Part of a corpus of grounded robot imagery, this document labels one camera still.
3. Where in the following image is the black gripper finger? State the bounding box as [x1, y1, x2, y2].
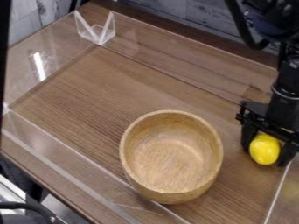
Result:
[240, 122, 258, 151]
[276, 140, 299, 167]

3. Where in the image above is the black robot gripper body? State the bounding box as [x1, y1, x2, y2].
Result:
[236, 101, 299, 142]

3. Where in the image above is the yellow lemon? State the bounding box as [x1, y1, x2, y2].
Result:
[248, 133, 280, 165]

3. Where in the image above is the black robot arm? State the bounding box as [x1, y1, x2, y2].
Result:
[227, 0, 299, 167]

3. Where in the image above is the brown wooden bowl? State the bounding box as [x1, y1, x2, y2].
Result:
[119, 109, 223, 204]

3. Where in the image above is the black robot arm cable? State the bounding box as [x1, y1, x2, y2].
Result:
[224, 0, 272, 51]

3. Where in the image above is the clear acrylic corner bracket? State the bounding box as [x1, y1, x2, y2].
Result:
[73, 10, 116, 46]

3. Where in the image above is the black cable lower left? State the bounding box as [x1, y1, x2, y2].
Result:
[0, 200, 57, 224]

